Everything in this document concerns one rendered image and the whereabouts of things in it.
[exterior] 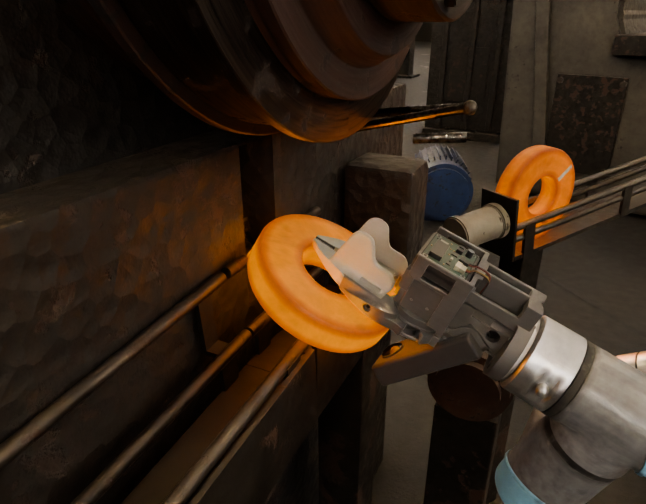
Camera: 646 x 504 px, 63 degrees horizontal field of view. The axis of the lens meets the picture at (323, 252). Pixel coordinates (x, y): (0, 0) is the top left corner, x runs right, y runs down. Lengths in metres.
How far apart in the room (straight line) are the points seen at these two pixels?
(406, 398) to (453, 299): 1.10
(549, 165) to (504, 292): 0.47
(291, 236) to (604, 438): 0.32
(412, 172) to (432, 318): 0.26
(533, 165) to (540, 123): 2.29
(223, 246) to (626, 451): 0.38
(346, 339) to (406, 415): 1.03
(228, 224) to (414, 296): 0.18
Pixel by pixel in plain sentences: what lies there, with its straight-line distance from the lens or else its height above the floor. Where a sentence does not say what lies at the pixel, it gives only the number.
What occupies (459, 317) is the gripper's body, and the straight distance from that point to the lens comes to 0.49.
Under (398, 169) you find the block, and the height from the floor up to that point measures 0.80.
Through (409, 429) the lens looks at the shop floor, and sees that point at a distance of 1.45.
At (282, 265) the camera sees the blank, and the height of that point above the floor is 0.77.
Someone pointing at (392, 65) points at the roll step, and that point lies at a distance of 0.52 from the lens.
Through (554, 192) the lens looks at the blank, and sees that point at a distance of 0.97.
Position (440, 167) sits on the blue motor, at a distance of 2.58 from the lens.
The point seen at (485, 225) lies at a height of 0.68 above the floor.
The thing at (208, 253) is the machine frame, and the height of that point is 0.78.
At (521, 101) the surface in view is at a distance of 3.23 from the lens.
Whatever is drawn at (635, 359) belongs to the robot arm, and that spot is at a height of 0.65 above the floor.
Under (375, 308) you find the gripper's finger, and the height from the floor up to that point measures 0.74.
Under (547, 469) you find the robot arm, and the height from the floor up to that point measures 0.61.
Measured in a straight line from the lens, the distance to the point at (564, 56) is 3.15.
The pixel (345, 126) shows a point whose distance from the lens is 0.47.
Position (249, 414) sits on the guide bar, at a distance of 0.42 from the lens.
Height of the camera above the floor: 0.98
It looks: 25 degrees down
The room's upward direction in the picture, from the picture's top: straight up
